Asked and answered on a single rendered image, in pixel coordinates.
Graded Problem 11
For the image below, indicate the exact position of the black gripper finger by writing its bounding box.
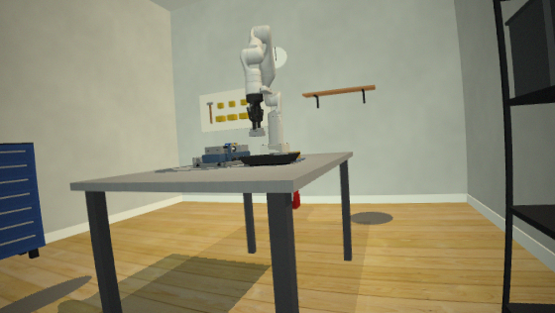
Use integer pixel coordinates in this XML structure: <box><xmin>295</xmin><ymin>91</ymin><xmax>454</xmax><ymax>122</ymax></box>
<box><xmin>247</xmin><ymin>104</ymin><xmax>259</xmax><ymax>131</ymax></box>
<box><xmin>257</xmin><ymin>106</ymin><xmax>264</xmax><ymax>128</ymax></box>

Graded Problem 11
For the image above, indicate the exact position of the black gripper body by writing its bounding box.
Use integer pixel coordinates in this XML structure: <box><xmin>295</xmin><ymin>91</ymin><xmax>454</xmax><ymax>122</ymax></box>
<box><xmin>246</xmin><ymin>93</ymin><xmax>264</xmax><ymax>114</ymax></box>

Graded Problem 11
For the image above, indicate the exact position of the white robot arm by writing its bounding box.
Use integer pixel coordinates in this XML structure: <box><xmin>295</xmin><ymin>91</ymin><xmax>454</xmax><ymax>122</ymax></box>
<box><xmin>240</xmin><ymin>26</ymin><xmax>283</xmax><ymax>145</ymax></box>

